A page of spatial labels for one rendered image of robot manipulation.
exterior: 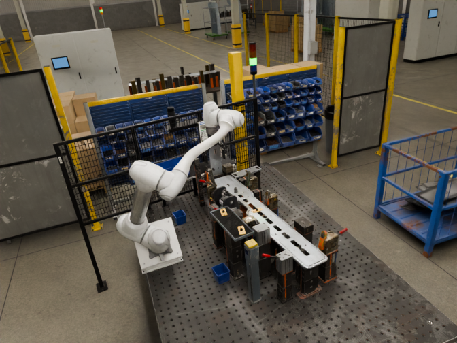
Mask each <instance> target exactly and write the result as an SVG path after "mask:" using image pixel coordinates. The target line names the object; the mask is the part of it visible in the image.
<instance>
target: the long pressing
mask: <svg viewBox="0 0 457 343"><path fill-rule="evenodd" d="M214 180H215V183H216V184H217V187H216V188H219V187H221V186H225V187H226V189H227V190H228V191H229V192H230V193H231V194H233V195H235V196H236V197H237V202H239V203H241V204H242V205H243V206H244V207H246V208H247V209H248V210H247V212H246V216H251V215H252V216H254V217H255V218H256V219H258V221H259V222H260V223H266V224H267V225H268V226H269V227H270V235H271V239H272V240H273V241H274V242H275V243H276V244H277V245H278V246H279V247H281V248H282V249H283V250H288V251H289V252H290V253H291V254H292V255H293V259H294V260H295V261H296V262H297V263H298V264H299V265H300V266H301V267H302V268H304V269H307V270H310V269H311V268H314V267H316V266H318V265H320V264H322V263H324V262H326V261H327V260H328V257H327V256H326V255H325V254H324V253H323V252H321V251H320V250H319V249H318V248H316V247H315V246H314V245H313V244H312V243H311V242H309V241H308V240H306V239H305V238H304V237H303V236H302V235H301V234H300V233H298V232H297V231H296V230H294V229H293V228H292V227H291V226H290V225H289V224H287V223H286V222H285V221H283V220H282V219H281V218H280V217H279V216H278V215H276V214H275V213H274V212H272V211H271V210H270V209H268V207H267V206H265V205H264V204H263V203H261V202H260V201H259V200H258V199H257V198H255V196H254V194H253V192H252V191H251V190H250V189H248V188H247V187H246V186H244V185H243V184H242V183H240V181H238V180H237V179H236V178H234V177H233V176H232V175H227V176H223V177H221V178H216V179H214ZM227 184H229V185H230V186H228V185H227ZM235 187H237V190H238V193H234V188H235ZM238 195H242V196H243V197H241V198H240V197H239V196H238ZM244 199H247V200H248V202H245V201H243V200H244ZM248 204H252V205H253V206H254V207H255V208H262V209H263V210H261V211H259V212H262V213H263V214H264V215H265V216H266V218H263V217H262V216H260V215H259V214H258V213H257V212H256V213H253V212H252V210H253V209H252V208H251V207H250V206H249V205H248ZM266 219H269V220H270V221H272V222H273V224H269V223H268V222H267V221H266ZM274 226H278V227H279V228H280V229H281V231H278V230H276V229H275V228H274ZM282 233H286V234H287V235H288V236H289V237H290V238H289V239H286V238H285V237H284V236H283V235H282ZM291 241H295V242H296V243H297V244H298V245H299V244H300V245H301V249H304V250H306V251H307V252H308V253H309V255H308V256H306V255H304V254H303V253H302V252H301V251H300V250H301V249H299V248H298V247H296V246H295V245H293V244H292V243H291Z"/></svg>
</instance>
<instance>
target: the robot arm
mask: <svg viewBox="0 0 457 343"><path fill-rule="evenodd" d="M203 120H204V123H205V128H206V133H207V136H208V139H206V140H205V141H203V142H201V143H200V144H198V145H197V146H195V147H194V148H192V149H191V150H189V151H188V152H187V153H186V154H185V155H184V156H183V158H182V159H181V161H180V162H179V163H178V164H177V165H176V166H175V167H174V168H173V170H172V172H170V171H167V170H165V169H163V168H162V167H160V166H158V165H155V164H153V163H151V162H149V161H142V160H138V161H135V162H134V163H133V164H132V166H131V168H130V170H129V175H130V177H131V178H132V179H134V181H135V185H136V187H137V188H136V191H135V196H134V201H133V206H132V209H131V212H130V213H128V214H123V215H122V216H121V217H120V218H119V219H118V222H117V224H116V227H117V230H118V231H119V232H120V234H122V235H123V236H124V237H126V238H128V239H130V240H132V241H134V242H137V243H140V244H142V245H144V246H145V247H147V248H148V252H149V258H150V259H153V258H154V257H157V256H159V257H160V259H161V261H164V255H165V254H168V253H172V252H173V249H172V248H171V244H170V235H169V233H168V231H167V230H165V229H163V228H161V227H156V226H154V225H151V224H149V223H148V220H147V217H146V212H147V209H148V205H149V202H150V198H151V196H152V191H153V190H154V189H155V190H157V191H159V192H160V193H159V195H160V196H161V197H162V199H164V200H166V201H171V200H172V199H174V198H175V197H176V196H177V195H178V194H179V192H180V191H181V190H182V188H183V186H184V185H185V182H186V179H187V177H188V172H189V170H190V166H191V164H192V162H193V161H194V160H195V159H196V158H197V157H198V156H199V155H200V154H201V155H203V156H204V159H205V162H206V163H207V164H209V163H208V157H207V153H208V152H209V149H210V148H211V147H212V146H217V144H218V145H219V146H220V147H221V148H223V149H222V155H223V159H226V155H225V154H226V149H228V146H227V145H226V143H225V142H224V140H223V138H224V137H225V136H226V134H227V133H228V132H229V131H232V130H233V129H235V128H236V127H240V126H242V125H243V123H244V116H243V114H242V113H241V112H238V111H236V110H221V109H219V108H218V106H217V105H216V103H215V102H207V103H205V104H204V106H203ZM219 126H220V128H219ZM219 141H221V142H222V143H223V144H224V146H225V147H224V146H222V145H221V144H220V143H219Z"/></svg>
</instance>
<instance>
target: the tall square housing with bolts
mask: <svg viewBox="0 0 457 343"><path fill-rule="evenodd" d="M252 230H253V231H254V235H253V240H254V241H255V242H256V243H257V244H258V246H260V245H262V244H264V245H262V246H260V247H259V258H260V261H259V262H258V265H259V277H260V280H262V279H265V278H268V277H271V276H273V273H272V272H271V258H267V257H262V254H263V253H264V254H268V255H270V248H269V243H271V235H270V227H269V226H268V225H267V224H266V223H261V224H258V225H255V226H253V227H252Z"/></svg>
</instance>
